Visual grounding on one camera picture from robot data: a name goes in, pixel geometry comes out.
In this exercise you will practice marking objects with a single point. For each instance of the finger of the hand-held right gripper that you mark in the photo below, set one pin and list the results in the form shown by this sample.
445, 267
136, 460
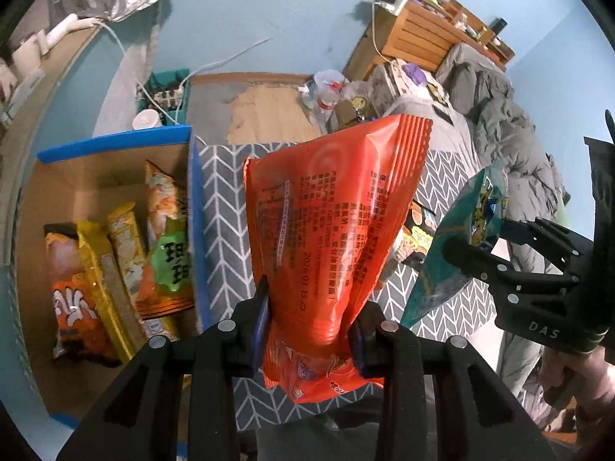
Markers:
552, 245
475, 261

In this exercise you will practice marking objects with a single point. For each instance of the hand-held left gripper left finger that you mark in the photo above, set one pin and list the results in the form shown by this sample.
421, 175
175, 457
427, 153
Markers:
262, 317

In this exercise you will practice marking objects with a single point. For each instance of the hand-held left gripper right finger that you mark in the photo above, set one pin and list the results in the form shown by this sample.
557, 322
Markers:
359, 348

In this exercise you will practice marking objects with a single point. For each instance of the teal snack bag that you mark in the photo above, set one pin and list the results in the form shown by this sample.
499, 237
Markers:
461, 201

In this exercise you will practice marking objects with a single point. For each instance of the red-orange snack bag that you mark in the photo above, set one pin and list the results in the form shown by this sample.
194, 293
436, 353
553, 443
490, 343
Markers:
331, 225

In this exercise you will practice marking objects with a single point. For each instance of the orange green snack packet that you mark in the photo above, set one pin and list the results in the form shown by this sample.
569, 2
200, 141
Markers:
163, 211

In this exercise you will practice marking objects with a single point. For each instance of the long yellow foil snack packet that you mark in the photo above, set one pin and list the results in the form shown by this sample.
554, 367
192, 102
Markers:
103, 278

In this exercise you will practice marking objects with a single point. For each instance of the orange snack bag white letters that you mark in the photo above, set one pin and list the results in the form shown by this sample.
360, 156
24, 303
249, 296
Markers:
77, 307

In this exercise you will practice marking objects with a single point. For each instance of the blue-rimmed cardboard box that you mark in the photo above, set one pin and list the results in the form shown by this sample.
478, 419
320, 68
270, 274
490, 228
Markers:
62, 187

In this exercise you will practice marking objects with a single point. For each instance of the person's right hand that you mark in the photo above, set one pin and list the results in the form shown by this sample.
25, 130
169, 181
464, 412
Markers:
596, 379

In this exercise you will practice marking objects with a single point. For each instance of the dark snack packet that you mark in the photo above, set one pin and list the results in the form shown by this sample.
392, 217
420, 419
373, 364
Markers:
420, 223

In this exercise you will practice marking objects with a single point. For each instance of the grey duvet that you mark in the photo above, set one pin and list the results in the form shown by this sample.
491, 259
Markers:
499, 120

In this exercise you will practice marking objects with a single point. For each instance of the grey bed sheet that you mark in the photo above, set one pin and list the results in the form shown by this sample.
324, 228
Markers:
418, 115

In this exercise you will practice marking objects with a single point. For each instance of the purple cloth item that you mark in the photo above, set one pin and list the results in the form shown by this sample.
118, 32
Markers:
417, 73

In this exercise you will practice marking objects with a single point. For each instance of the clear plastic bottle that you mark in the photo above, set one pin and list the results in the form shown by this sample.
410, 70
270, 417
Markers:
327, 103

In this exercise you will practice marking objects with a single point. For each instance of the black bottle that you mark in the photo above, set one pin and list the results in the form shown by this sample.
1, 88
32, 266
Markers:
498, 25

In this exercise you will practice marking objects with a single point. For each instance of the white kettle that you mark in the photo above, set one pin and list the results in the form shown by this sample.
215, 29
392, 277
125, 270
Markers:
146, 120

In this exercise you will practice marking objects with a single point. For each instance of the wooden headboard shelf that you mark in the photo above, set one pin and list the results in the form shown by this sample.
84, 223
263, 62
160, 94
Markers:
418, 33

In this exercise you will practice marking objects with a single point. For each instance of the teal basket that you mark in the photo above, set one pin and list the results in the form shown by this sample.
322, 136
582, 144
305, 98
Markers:
170, 81

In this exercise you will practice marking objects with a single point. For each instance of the wooden side shelf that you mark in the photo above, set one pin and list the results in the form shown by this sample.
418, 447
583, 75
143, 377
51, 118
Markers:
43, 86

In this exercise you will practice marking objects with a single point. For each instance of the white hair dryer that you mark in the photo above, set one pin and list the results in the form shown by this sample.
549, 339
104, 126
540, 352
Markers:
67, 29

